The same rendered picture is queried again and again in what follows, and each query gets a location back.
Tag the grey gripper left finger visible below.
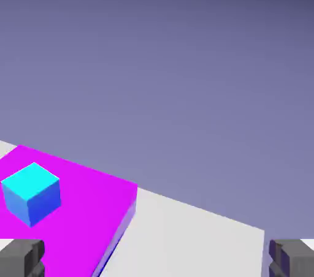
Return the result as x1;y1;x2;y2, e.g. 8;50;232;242
0;238;46;277

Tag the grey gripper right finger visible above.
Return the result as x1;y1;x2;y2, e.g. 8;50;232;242
268;238;314;277

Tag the large magenta box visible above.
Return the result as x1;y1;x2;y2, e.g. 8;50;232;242
0;144;139;277

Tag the small cyan cube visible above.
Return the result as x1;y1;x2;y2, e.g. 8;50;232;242
0;162;62;228

